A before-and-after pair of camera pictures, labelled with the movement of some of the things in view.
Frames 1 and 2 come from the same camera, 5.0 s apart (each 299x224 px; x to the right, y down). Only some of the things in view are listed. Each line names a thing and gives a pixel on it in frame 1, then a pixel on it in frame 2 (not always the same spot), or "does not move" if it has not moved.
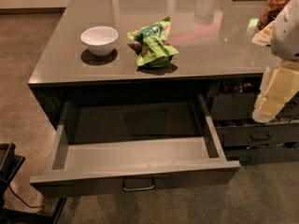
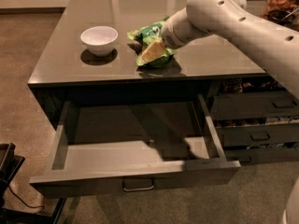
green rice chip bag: x=156 y=52 does not move
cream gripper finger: x=280 y=85 → x=176 y=32
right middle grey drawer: x=233 y=136 does not move
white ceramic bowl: x=100 y=39 does not move
